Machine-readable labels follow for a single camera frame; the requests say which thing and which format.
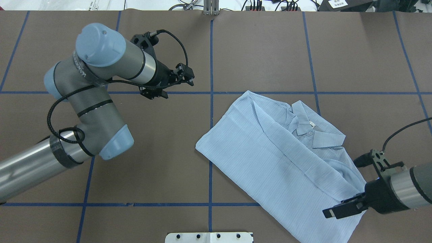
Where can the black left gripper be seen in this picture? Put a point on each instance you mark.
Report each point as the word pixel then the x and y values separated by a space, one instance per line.
pixel 163 76

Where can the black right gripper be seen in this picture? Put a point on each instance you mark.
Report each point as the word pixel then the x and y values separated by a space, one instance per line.
pixel 378 194

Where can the light blue button-up shirt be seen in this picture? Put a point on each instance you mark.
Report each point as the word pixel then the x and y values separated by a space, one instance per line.
pixel 290 160

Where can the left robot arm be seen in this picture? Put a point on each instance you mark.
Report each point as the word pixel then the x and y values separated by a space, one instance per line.
pixel 83 121

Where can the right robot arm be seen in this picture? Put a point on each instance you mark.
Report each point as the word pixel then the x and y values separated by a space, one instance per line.
pixel 401 191

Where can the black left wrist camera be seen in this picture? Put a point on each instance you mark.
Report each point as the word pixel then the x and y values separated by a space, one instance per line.
pixel 145 41

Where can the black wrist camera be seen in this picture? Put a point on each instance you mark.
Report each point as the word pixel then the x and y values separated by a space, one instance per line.
pixel 145 41
pixel 380 163

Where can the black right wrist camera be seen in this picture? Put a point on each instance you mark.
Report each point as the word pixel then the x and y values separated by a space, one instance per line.
pixel 380 163

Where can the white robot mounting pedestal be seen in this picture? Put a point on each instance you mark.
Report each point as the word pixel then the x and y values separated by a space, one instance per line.
pixel 210 237

